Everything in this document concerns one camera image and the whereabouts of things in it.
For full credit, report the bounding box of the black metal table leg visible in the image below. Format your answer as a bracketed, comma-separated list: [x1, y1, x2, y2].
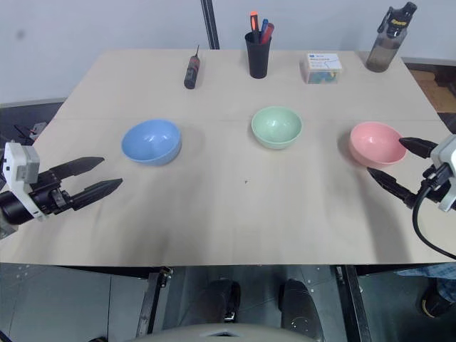
[334, 265, 373, 342]
[137, 266, 175, 338]

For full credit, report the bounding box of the orange and black marker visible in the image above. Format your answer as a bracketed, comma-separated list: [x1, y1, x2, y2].
[249, 11, 262, 43]

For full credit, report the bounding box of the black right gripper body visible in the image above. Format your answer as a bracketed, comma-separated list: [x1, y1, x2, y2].
[421, 162, 456, 203]

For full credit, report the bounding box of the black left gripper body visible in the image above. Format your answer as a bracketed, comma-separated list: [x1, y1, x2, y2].
[27, 168, 75, 216]

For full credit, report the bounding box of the pink-red plastic bowl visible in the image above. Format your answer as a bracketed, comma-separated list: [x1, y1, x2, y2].
[349, 121, 408, 170]

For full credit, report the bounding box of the blue plastic bowl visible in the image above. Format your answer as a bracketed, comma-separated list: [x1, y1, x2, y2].
[120, 118, 183, 167]

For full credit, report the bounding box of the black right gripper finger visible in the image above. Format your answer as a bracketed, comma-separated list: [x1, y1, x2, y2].
[398, 136, 438, 159]
[367, 168, 417, 208]

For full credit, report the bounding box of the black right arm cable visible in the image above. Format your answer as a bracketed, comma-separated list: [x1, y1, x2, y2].
[412, 177, 456, 260]

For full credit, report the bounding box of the clear box with blue label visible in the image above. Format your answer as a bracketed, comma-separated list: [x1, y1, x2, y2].
[304, 52, 344, 86]

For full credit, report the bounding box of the dark rounded foot-like shape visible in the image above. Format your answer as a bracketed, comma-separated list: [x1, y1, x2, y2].
[279, 279, 325, 339]

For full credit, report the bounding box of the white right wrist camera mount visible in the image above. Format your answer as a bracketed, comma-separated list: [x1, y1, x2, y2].
[430, 133, 456, 213]

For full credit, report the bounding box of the blue jeans leg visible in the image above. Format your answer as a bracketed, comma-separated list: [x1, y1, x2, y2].
[393, 262, 456, 304]

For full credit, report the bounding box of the green plastic bowl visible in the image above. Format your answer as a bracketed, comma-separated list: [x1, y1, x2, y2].
[251, 105, 304, 150]

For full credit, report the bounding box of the dark translucent water bottle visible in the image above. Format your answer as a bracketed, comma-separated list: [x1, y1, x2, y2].
[366, 1, 418, 73]

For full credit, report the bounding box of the black screwdriver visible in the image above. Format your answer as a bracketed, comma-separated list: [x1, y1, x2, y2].
[183, 44, 201, 90]

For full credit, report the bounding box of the black and yellow shoe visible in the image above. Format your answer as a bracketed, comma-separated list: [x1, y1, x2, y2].
[420, 284, 454, 319]

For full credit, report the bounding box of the black vertical metal post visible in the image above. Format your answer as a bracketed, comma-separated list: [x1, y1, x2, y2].
[199, 0, 220, 50]

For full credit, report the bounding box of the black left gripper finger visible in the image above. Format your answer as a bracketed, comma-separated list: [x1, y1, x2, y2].
[49, 156, 106, 181]
[70, 178, 124, 211]

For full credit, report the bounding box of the black pen cup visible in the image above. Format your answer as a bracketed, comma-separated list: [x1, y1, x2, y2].
[244, 31, 272, 79]

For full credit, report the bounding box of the red marker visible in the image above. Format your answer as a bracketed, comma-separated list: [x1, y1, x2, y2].
[261, 22, 276, 46]

